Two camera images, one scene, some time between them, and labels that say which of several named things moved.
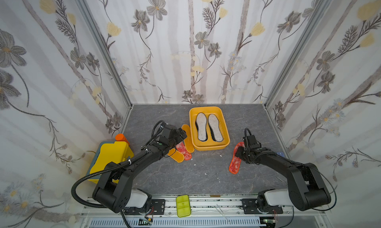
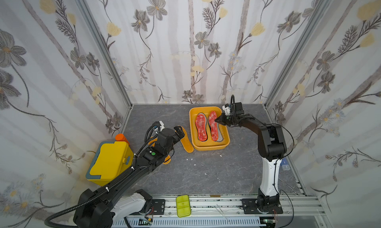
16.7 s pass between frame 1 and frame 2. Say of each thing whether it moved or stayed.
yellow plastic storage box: stayed
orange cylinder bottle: stayed
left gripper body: stayed
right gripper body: moved
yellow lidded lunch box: stayed
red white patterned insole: moved
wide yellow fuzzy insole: moved
